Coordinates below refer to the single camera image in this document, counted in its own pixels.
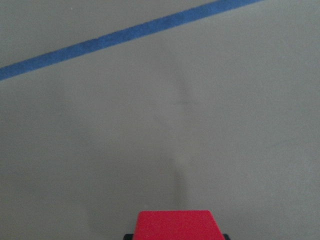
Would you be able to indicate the red cube block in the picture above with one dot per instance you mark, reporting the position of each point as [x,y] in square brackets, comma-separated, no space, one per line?
[177,225]

